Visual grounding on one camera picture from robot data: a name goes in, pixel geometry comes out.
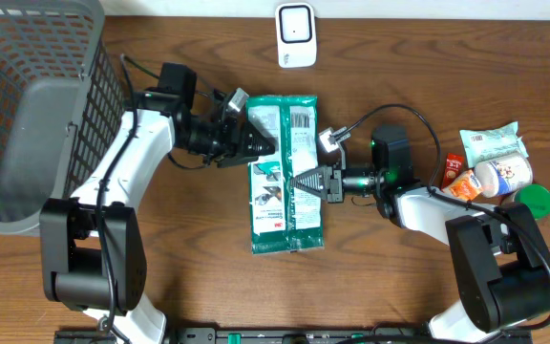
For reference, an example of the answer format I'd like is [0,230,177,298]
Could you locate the light green wipes pack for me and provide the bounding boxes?
[459,121,529,168]

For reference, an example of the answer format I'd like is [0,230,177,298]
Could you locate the orange small box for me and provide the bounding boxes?
[442,170,483,202]

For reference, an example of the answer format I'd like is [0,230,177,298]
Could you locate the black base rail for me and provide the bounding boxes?
[52,327,534,344]

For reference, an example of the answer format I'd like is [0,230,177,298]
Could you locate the green lid jar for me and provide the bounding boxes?
[514,184,550,220]

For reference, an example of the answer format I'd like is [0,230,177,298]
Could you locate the white blue label tub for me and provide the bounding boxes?
[474,153,534,198]

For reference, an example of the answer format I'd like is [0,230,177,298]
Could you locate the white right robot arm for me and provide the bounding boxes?
[290,125,550,343]

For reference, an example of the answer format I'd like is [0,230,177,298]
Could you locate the grey plastic basket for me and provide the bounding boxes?
[0,0,123,235]

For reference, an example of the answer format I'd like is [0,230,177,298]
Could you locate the white barcode scanner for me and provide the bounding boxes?
[275,2,317,69]

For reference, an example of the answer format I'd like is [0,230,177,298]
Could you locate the red stick packet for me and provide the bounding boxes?
[441,153,465,188]

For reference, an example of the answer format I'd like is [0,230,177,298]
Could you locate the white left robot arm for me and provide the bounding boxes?
[39,63,275,343]

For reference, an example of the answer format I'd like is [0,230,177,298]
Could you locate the green 3M glove package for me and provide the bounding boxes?
[246,96,325,255]

